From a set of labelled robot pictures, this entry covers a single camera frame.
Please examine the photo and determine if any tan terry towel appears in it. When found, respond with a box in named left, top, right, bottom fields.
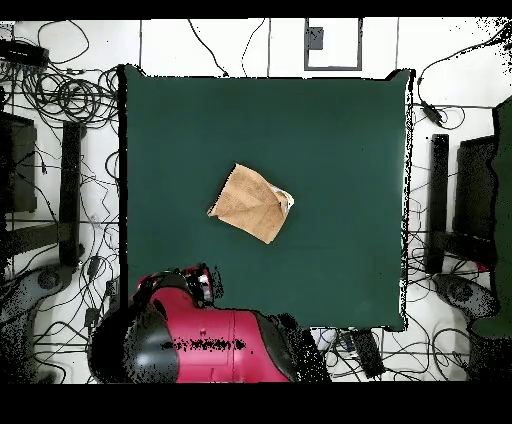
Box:
left=206, top=162, right=296, bottom=246

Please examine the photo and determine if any office chair base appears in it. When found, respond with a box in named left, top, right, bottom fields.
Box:
left=433, top=271, right=501, bottom=321
left=0, top=263, right=78, bottom=323

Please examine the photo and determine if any black stand beam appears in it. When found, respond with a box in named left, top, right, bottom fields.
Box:
left=424, top=133, right=450, bottom=274
left=58, top=120, right=85, bottom=268

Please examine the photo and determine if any dark green table cloth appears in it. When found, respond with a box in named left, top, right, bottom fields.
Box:
left=118, top=63, right=415, bottom=333

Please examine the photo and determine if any black cross beam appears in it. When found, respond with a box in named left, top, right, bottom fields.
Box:
left=5, top=221, right=73, bottom=257

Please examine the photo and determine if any black power strip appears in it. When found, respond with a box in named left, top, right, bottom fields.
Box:
left=350, top=328, right=386, bottom=380

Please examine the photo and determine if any black power adapter box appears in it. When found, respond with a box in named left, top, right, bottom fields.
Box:
left=0, top=38, right=50, bottom=68

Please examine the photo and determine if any black cable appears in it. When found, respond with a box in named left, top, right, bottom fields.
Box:
left=186, top=18, right=230, bottom=78
left=240, top=17, right=268, bottom=78

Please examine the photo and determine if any coil of black cables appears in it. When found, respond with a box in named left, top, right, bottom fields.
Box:
left=17, top=66, right=121, bottom=126

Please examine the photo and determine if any black adapter with cable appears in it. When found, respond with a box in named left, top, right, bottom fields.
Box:
left=418, top=99, right=468, bottom=132

